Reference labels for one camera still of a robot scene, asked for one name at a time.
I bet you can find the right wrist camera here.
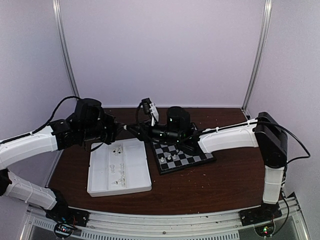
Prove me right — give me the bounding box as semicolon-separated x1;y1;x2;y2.
141;98;159;127

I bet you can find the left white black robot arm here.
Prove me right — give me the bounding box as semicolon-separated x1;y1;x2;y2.
0;98;121;222

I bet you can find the white plastic compartment tray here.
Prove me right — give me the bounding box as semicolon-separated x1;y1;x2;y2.
86;138;152;198

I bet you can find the front aluminium rail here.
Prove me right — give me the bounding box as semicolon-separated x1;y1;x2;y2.
26;197;302;240

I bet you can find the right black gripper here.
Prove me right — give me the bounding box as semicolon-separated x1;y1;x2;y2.
126;119;182;145

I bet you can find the aluminium frame post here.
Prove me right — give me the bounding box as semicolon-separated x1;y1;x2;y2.
52;0;80;97
241;0;273;114

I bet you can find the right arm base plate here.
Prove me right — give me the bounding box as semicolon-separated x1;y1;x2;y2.
239;206;283;226

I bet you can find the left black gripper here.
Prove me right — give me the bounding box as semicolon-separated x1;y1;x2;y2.
80;111;124;145

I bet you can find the black grey chess board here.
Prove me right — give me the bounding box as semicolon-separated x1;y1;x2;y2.
151;142;217;175

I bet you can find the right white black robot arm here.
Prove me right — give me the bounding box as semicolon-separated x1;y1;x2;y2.
124;103;296;221

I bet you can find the right aluminium frame post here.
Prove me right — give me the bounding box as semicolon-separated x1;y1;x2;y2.
241;0;273;114

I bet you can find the left aluminium frame post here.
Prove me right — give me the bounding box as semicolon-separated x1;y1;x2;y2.
52;0;80;97

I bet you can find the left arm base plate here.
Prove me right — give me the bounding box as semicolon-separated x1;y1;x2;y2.
45;208;90;227

